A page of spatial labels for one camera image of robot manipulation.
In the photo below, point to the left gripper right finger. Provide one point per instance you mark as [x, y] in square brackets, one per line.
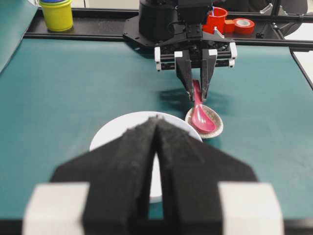
[206, 191]

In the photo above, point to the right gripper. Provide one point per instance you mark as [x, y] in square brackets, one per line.
[188, 47]

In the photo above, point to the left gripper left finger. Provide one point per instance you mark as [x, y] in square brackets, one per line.
[100, 191]

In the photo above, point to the pink ceramic spoon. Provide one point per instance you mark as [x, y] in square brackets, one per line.
[199, 118]

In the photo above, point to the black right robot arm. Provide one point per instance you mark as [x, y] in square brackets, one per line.
[153, 14]

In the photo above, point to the orange small block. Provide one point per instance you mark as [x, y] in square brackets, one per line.
[229, 26]

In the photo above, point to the speckled ceramic spoon rest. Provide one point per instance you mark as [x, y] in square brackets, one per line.
[219, 126]

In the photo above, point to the red plastic cup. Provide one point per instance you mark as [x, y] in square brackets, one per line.
[216, 18]

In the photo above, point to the red tape roll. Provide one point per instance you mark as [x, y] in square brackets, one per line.
[243, 26]

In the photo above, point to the yellow plastic cup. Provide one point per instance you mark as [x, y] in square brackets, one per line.
[57, 14]

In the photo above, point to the black aluminium frame rail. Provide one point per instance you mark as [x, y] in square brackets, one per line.
[90, 24]

